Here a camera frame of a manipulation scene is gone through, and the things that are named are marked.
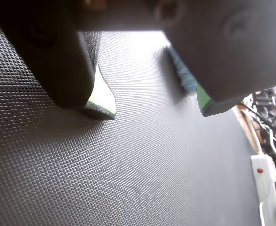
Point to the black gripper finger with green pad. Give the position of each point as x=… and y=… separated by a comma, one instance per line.
x=222, y=58
x=57, y=70

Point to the light blue yarn-wrapped block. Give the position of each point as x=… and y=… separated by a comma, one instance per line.
x=183, y=73

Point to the black textured table mat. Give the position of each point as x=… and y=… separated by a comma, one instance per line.
x=128, y=164

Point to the white power strip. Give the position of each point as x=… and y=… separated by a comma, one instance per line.
x=262, y=183

